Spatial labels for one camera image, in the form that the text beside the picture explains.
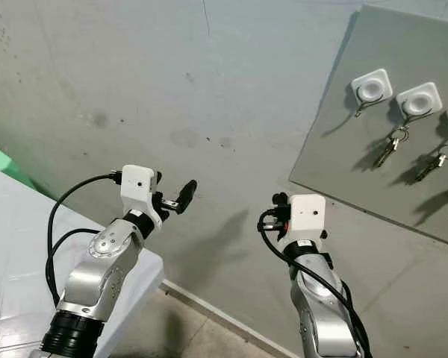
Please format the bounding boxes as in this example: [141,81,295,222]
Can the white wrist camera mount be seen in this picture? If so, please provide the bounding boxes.
[119,165,162,219]
[287,194,328,242]

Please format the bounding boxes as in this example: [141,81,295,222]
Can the grey metal wall board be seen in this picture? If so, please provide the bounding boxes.
[289,4,448,248]

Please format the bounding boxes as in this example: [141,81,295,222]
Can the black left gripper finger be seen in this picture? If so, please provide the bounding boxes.
[176,180,197,216]

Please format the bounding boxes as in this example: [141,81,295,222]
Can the white folding table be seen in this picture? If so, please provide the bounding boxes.
[0,164,166,358]

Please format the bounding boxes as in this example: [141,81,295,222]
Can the silver keys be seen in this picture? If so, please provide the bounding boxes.
[373,127,411,169]

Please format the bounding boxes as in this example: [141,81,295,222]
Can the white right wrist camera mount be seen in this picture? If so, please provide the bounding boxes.
[287,194,328,242]

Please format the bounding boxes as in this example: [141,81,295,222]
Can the dark keys on ring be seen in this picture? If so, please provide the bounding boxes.
[414,141,448,184]

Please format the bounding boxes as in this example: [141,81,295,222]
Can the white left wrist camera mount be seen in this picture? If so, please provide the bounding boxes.
[119,165,162,219]

